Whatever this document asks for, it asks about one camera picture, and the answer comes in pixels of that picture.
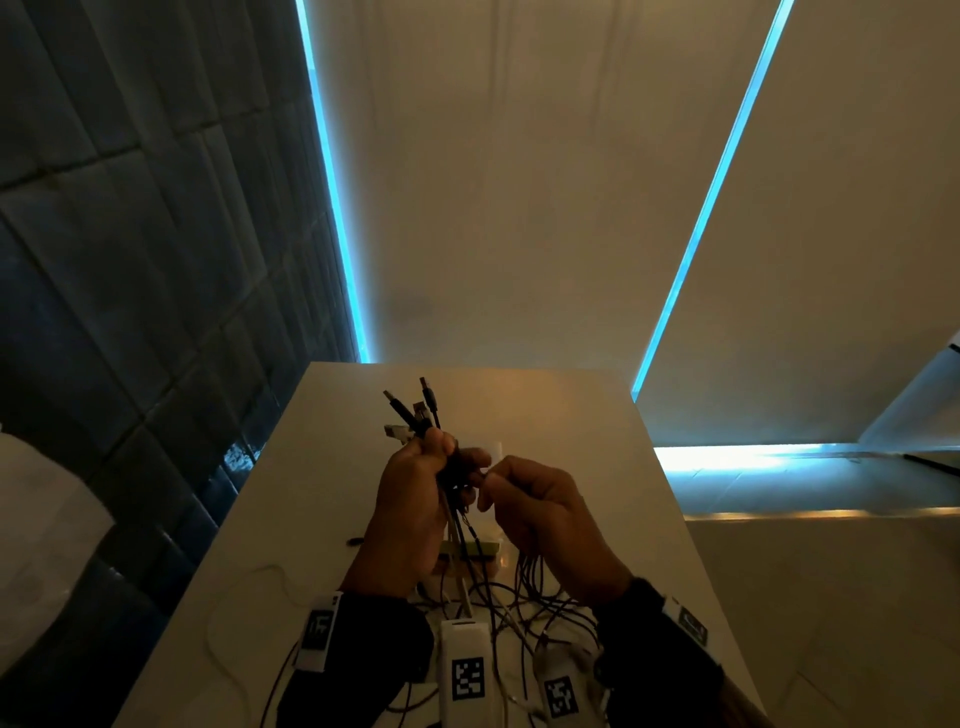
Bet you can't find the white pillow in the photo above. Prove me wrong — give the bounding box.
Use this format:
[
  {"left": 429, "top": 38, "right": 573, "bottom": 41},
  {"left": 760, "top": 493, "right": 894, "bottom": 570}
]
[{"left": 0, "top": 431, "right": 115, "bottom": 676}]

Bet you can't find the window sill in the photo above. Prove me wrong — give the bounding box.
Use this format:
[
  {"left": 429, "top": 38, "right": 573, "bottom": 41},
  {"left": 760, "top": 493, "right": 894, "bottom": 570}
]
[{"left": 654, "top": 442, "right": 960, "bottom": 520}]

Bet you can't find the person's left hand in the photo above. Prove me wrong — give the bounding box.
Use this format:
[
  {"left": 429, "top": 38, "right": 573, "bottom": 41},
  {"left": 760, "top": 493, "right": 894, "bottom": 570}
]
[{"left": 341, "top": 427, "right": 493, "bottom": 601}]

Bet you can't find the black tripod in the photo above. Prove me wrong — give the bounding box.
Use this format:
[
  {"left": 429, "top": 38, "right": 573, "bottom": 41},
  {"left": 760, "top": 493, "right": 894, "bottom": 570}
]
[{"left": 902, "top": 451, "right": 960, "bottom": 479}]

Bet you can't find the white table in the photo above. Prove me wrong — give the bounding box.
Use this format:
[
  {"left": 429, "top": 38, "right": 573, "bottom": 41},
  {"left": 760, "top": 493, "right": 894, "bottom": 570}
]
[{"left": 112, "top": 362, "right": 766, "bottom": 728}]

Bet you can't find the person's right hand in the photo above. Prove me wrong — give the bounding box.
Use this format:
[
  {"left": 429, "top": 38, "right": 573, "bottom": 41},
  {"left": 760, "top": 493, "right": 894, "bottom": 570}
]
[{"left": 476, "top": 455, "right": 635, "bottom": 607}]

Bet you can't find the white plastic pouch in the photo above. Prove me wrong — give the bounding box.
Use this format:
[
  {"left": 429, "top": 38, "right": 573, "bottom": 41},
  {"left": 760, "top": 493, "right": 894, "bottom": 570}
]
[{"left": 438, "top": 438, "right": 505, "bottom": 561}]

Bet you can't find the tangle of cables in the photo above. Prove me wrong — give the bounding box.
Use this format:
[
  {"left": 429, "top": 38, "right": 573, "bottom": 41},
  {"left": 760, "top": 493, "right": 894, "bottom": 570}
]
[{"left": 206, "top": 509, "right": 624, "bottom": 728}]

